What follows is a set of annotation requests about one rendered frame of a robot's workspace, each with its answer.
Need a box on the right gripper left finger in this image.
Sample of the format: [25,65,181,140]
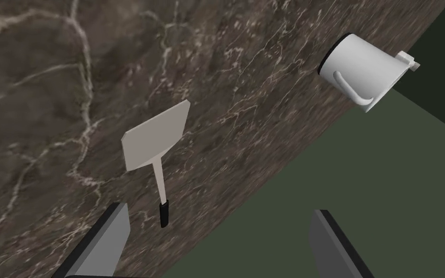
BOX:
[51,202,131,278]

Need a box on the small white wall fixture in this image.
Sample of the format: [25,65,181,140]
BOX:
[395,50,421,72]

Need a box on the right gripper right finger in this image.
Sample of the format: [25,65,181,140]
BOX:
[309,209,375,278]

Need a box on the white mug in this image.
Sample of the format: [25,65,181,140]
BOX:
[317,32,412,113]

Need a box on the beige spatula with black handle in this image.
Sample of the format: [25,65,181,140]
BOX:
[121,99,192,229]

